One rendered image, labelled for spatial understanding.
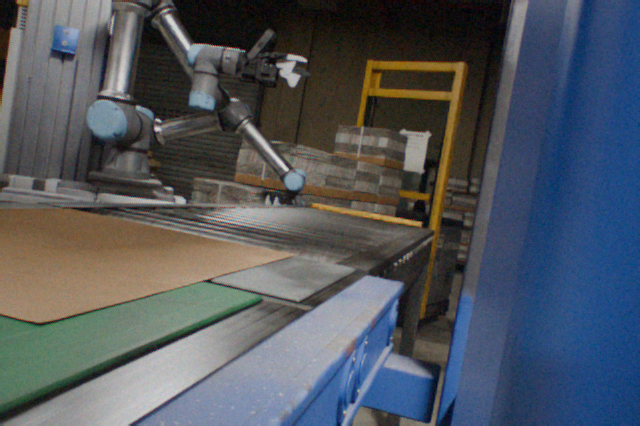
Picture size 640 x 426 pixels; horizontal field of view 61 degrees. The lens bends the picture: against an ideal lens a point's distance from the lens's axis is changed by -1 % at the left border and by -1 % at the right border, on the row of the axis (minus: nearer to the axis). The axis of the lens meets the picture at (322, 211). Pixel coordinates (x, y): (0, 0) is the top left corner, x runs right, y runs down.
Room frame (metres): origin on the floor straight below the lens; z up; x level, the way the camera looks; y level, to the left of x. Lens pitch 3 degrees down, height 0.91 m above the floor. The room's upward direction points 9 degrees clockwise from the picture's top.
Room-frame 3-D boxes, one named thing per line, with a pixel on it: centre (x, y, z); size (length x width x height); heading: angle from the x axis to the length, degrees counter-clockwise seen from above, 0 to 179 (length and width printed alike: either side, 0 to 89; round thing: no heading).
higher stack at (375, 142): (3.55, -0.24, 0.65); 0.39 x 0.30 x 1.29; 57
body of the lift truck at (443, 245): (4.23, -0.68, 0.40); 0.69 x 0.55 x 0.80; 57
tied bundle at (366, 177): (3.31, -0.08, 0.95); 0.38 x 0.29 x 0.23; 57
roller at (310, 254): (0.88, 0.17, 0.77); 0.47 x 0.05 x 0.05; 75
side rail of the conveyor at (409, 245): (1.38, -0.23, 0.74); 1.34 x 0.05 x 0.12; 165
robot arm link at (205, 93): (1.66, 0.41, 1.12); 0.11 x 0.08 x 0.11; 175
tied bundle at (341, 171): (3.06, 0.08, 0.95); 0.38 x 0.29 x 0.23; 56
